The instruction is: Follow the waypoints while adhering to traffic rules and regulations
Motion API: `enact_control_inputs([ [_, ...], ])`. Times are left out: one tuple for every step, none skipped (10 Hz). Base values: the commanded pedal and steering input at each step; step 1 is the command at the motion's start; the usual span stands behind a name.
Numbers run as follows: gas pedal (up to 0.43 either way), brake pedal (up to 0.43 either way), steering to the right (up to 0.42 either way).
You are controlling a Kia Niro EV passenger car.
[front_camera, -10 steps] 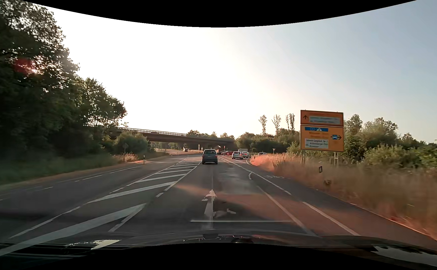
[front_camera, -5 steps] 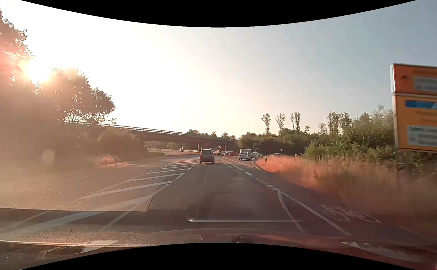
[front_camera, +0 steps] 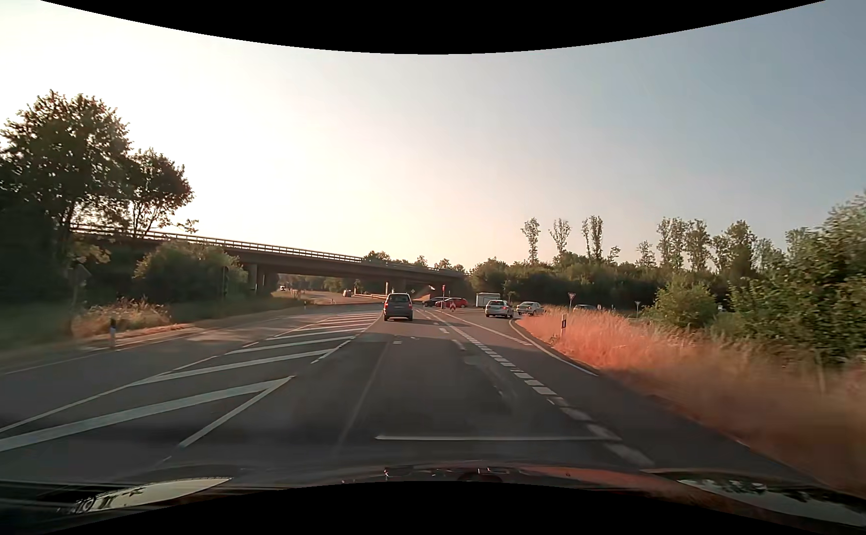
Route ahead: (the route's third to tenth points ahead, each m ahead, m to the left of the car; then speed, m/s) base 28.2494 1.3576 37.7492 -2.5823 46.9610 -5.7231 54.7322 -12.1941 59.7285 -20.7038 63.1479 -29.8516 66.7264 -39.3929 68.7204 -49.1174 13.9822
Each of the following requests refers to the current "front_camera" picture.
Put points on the dark car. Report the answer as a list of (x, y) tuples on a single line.
[(433, 302), (398, 306)]

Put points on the red car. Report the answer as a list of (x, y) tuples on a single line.
[(454, 302)]

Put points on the white van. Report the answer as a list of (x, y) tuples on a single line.
[(487, 299)]

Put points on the silver car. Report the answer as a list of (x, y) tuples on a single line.
[(498, 308)]

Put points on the grey car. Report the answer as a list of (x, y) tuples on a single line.
[(529, 307)]

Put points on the grey asphalt road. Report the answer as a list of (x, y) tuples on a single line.
[(433, 386)]

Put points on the concrete road bridge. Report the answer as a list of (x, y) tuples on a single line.
[(292, 260)]

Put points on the car's own bonnet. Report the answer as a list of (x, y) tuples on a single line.
[(433, 483)]

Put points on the dry grass verge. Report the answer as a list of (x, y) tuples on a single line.
[(700, 364)]

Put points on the row of trees and bushes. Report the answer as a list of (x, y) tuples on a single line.
[(738, 275)]

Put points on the road markings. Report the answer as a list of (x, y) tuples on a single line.
[(128, 417)]

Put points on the wood of trees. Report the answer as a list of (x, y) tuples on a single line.
[(69, 215)]

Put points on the grass verge with bank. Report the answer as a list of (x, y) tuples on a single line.
[(32, 323)]

